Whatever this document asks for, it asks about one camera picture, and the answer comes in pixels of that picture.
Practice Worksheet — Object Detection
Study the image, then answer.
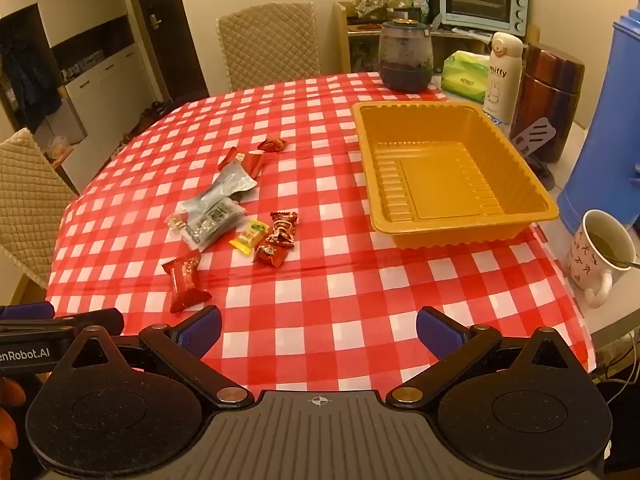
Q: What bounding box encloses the dark wooden door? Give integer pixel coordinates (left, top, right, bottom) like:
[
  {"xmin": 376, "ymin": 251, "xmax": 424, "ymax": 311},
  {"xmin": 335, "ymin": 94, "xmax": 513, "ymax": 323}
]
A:
[{"xmin": 135, "ymin": 0, "xmax": 209, "ymax": 103}]

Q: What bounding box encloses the white patterned mug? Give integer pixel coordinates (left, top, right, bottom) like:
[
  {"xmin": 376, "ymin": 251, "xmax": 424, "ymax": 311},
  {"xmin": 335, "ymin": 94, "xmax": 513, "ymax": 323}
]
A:
[{"xmin": 566, "ymin": 208, "xmax": 637, "ymax": 309}]

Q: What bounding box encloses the large red candy packet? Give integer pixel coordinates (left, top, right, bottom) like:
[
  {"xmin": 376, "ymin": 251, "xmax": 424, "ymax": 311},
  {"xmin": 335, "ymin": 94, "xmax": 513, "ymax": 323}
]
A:
[{"xmin": 161, "ymin": 251, "xmax": 212, "ymax": 315}]

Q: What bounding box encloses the brown metal thermos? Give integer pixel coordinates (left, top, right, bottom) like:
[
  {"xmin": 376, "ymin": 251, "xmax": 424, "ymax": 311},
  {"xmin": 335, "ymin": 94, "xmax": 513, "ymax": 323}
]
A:
[{"xmin": 509, "ymin": 42, "xmax": 586, "ymax": 163}]

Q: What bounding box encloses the red snack packet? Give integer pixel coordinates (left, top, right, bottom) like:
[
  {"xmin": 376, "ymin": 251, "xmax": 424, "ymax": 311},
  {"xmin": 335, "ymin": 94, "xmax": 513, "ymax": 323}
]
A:
[{"xmin": 217, "ymin": 146, "xmax": 266, "ymax": 179}]

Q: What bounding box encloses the grey printed snack packet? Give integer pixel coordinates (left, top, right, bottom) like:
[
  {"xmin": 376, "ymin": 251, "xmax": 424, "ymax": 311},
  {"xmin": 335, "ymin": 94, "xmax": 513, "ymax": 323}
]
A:
[{"xmin": 180, "ymin": 197, "xmax": 246, "ymax": 252}]

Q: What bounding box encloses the white wall cabinet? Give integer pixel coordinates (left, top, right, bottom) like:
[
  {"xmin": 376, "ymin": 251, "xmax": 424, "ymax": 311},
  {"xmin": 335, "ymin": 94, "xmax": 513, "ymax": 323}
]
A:
[{"xmin": 0, "ymin": 0, "xmax": 168, "ymax": 161}]

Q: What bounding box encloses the yellow candy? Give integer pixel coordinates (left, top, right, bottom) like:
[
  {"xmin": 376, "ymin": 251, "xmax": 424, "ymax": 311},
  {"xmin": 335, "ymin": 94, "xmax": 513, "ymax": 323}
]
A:
[{"xmin": 229, "ymin": 219, "xmax": 270, "ymax": 256}]

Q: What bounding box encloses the person's left hand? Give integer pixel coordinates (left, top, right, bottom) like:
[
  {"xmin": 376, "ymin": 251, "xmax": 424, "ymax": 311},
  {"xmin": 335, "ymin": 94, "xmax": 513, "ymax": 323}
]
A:
[{"xmin": 0, "ymin": 377, "xmax": 21, "ymax": 466}]

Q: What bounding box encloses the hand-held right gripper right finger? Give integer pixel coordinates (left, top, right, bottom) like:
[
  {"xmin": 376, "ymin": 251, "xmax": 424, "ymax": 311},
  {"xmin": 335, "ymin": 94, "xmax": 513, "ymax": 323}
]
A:
[{"xmin": 386, "ymin": 306, "xmax": 583, "ymax": 408}]

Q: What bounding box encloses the white green snack packet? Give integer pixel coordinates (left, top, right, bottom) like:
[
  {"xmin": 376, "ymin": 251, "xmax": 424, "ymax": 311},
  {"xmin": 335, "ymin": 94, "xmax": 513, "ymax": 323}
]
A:
[{"xmin": 200, "ymin": 162, "xmax": 258, "ymax": 206}]

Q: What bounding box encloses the white cable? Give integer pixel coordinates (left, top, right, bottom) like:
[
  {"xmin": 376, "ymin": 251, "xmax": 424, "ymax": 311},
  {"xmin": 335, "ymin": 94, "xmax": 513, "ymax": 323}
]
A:
[{"xmin": 595, "ymin": 327, "xmax": 640, "ymax": 398}]

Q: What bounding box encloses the green tissue pack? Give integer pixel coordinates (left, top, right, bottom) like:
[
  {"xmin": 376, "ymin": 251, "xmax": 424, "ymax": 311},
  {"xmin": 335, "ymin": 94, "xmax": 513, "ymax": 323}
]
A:
[{"xmin": 441, "ymin": 51, "xmax": 493, "ymax": 105}]

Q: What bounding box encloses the white drink bottle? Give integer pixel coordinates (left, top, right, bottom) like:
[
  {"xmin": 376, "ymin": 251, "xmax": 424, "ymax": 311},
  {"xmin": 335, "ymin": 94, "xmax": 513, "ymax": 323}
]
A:
[{"xmin": 482, "ymin": 31, "xmax": 524, "ymax": 126}]

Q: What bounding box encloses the red checked tablecloth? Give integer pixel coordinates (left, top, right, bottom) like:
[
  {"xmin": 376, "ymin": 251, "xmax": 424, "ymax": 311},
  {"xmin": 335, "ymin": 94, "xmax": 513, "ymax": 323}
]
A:
[{"xmin": 45, "ymin": 71, "xmax": 598, "ymax": 393}]

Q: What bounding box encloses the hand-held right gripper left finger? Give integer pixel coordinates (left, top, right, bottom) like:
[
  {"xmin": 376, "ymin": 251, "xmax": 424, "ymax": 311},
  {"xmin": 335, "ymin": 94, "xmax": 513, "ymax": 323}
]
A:
[{"xmin": 60, "ymin": 306, "xmax": 255, "ymax": 408}]

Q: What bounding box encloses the glass jar with dark contents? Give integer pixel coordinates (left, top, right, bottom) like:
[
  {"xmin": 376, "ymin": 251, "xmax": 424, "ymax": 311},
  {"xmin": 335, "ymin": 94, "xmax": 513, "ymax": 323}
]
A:
[{"xmin": 377, "ymin": 19, "xmax": 435, "ymax": 93}]

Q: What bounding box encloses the white slotted spatula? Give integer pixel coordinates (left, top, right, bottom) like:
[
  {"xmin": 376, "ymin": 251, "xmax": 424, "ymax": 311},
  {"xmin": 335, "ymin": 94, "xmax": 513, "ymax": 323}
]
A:
[{"xmin": 510, "ymin": 117, "xmax": 557, "ymax": 156}]

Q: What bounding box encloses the yellow plastic tray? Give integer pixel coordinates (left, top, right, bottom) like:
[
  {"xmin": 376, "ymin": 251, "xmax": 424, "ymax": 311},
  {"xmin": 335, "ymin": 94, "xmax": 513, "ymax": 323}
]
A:
[{"xmin": 351, "ymin": 101, "xmax": 560, "ymax": 250}]

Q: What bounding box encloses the dark hanging jacket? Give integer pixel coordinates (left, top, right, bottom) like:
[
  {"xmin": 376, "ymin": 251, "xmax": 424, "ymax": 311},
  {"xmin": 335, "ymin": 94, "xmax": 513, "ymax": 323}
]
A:
[{"xmin": 5, "ymin": 35, "xmax": 53, "ymax": 118}]

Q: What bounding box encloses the beige quilted chair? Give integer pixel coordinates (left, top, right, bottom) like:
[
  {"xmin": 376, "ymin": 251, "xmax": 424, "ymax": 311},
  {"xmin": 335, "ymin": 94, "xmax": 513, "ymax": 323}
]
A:
[
  {"xmin": 0, "ymin": 127, "xmax": 81, "ymax": 291},
  {"xmin": 216, "ymin": 1, "xmax": 321, "ymax": 93}
]

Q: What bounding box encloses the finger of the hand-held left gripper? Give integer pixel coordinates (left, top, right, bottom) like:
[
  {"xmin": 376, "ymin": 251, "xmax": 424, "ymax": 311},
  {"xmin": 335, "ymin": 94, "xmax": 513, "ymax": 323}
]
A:
[
  {"xmin": 0, "ymin": 302, "xmax": 55, "ymax": 320},
  {"xmin": 47, "ymin": 309, "xmax": 125, "ymax": 336}
]

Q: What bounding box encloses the blue thermos flask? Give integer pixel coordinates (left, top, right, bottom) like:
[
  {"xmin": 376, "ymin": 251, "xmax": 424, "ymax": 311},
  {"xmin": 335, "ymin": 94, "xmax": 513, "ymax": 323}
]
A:
[{"xmin": 556, "ymin": 7, "xmax": 640, "ymax": 236}]

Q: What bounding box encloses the row of shoes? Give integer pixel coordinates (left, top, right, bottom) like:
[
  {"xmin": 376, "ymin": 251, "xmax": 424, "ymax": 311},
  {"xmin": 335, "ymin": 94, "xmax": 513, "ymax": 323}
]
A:
[{"xmin": 127, "ymin": 100, "xmax": 170, "ymax": 133}]

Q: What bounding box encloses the brown red twisted candy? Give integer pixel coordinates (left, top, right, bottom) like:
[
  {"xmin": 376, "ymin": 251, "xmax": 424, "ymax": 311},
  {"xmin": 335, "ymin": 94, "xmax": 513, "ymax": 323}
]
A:
[
  {"xmin": 252, "ymin": 242, "xmax": 291, "ymax": 268},
  {"xmin": 269, "ymin": 211, "xmax": 299, "ymax": 247}
]

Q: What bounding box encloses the wooden shelf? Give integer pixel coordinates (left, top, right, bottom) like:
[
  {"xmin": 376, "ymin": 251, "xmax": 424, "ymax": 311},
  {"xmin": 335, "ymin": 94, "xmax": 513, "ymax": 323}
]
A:
[{"xmin": 332, "ymin": 1, "xmax": 541, "ymax": 76}]

